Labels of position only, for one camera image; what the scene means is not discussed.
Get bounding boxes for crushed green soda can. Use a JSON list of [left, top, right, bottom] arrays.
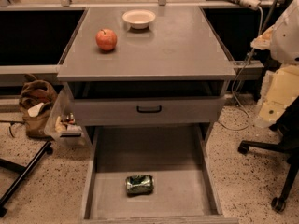
[[125, 175, 154, 195]]

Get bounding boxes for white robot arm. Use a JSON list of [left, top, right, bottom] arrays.
[[251, 0, 299, 128]]

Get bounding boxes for closed grey top drawer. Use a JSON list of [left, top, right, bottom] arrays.
[[71, 97, 225, 126]]

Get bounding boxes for grey drawer cabinet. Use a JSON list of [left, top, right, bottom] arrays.
[[58, 6, 235, 135]]

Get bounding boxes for open grey middle drawer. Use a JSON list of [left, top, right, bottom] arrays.
[[80, 125, 239, 224]]

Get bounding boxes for red apple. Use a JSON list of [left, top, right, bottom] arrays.
[[95, 29, 118, 51]]

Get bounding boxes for white paper bowl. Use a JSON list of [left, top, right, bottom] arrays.
[[122, 9, 156, 30]]

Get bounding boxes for clear plastic storage bin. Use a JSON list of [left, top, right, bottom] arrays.
[[44, 90, 86, 146]]

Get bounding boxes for brown fabric bag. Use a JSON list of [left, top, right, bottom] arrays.
[[19, 74, 58, 138]]

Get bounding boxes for black office chair base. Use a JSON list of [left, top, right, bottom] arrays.
[[237, 121, 299, 214]]

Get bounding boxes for black metal stand legs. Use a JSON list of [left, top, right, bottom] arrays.
[[0, 141, 53, 217]]

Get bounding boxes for black drawer handle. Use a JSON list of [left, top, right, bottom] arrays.
[[136, 105, 162, 114]]

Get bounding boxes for white hanging cable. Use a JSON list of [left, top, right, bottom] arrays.
[[218, 5, 264, 132]]

